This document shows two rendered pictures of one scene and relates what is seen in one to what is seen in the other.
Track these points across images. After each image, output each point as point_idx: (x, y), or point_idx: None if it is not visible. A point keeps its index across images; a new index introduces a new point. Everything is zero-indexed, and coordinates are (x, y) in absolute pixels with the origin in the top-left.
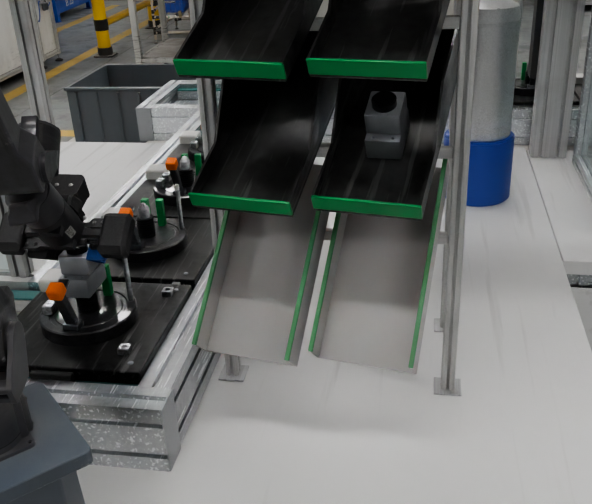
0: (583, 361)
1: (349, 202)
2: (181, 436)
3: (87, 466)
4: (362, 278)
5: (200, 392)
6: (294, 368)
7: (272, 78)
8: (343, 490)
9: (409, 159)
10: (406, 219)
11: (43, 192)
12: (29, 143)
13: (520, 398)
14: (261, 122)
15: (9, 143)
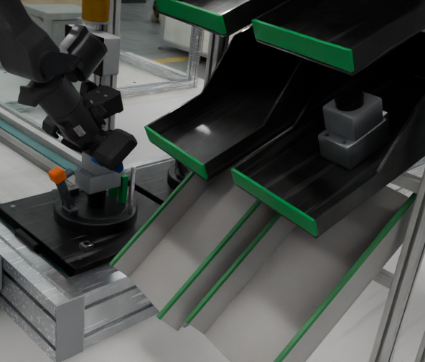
0: None
1: (257, 188)
2: (90, 341)
3: (13, 323)
4: (282, 280)
5: (140, 316)
6: None
7: (215, 31)
8: None
9: (358, 173)
10: (355, 241)
11: (52, 85)
12: (35, 36)
13: None
14: (260, 92)
15: (7, 27)
